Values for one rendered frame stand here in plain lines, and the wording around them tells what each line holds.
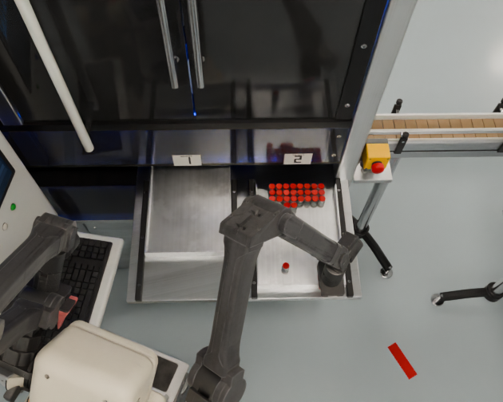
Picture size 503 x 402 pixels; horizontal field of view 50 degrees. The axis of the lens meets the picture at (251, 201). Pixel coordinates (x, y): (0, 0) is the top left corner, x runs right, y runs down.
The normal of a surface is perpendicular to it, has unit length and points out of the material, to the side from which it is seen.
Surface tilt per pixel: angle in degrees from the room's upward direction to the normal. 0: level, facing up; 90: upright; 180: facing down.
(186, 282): 0
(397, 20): 90
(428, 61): 0
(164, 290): 0
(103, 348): 42
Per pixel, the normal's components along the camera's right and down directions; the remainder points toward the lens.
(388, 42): 0.03, 0.89
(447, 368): 0.02, -0.46
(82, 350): 0.26, -0.89
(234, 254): -0.61, 0.20
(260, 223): -0.07, -0.77
